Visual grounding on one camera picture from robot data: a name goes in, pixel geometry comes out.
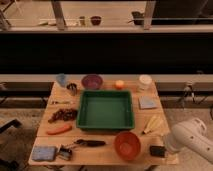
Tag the blue sponge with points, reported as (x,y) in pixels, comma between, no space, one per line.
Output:
(44,153)

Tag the black handled peeler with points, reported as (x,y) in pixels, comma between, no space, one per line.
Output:
(90,143)

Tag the orange plastic bowl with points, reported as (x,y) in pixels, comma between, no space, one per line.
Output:
(127,145)

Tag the orange fruit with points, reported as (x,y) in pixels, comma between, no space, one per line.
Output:
(119,84)

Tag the small metal binder clip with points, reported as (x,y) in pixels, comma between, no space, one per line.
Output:
(65,153)

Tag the green plastic tray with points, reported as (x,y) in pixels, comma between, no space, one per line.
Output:
(105,110)

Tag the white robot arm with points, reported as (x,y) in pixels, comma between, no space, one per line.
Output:
(190,134)

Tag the orange carrot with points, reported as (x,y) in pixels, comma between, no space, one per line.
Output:
(60,130)

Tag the purple bowl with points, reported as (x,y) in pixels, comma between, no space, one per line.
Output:
(92,81)

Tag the dark background pot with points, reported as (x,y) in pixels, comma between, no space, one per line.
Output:
(138,17)

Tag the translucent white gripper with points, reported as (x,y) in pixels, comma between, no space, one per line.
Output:
(169,144)

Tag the yellow corn cob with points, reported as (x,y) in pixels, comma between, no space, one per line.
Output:
(153,124)

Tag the light blue cup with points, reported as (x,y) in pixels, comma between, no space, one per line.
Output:
(61,79)

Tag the thin pen on table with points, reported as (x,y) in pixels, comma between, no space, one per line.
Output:
(60,102)

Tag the small metal cup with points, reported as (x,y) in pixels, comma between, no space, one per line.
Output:
(72,87)

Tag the small background cup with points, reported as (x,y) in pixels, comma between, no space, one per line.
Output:
(82,20)

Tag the wooden table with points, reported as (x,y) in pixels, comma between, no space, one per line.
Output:
(106,156)

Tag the dark red background bowl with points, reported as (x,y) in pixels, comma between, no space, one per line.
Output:
(95,20)

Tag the blue cloth square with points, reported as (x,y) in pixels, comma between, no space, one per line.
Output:
(146,103)

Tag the bunch of dark grapes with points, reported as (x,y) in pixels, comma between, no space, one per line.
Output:
(63,114)

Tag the black eraser block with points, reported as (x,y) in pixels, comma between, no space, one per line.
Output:
(157,151)

